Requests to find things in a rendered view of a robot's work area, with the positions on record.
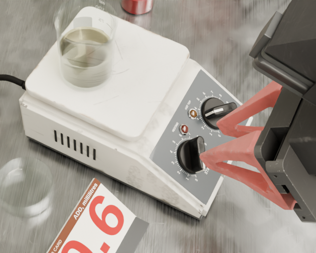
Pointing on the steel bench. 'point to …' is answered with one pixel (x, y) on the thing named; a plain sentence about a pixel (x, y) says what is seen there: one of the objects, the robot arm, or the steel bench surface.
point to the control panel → (189, 182)
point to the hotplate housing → (119, 145)
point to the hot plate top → (117, 83)
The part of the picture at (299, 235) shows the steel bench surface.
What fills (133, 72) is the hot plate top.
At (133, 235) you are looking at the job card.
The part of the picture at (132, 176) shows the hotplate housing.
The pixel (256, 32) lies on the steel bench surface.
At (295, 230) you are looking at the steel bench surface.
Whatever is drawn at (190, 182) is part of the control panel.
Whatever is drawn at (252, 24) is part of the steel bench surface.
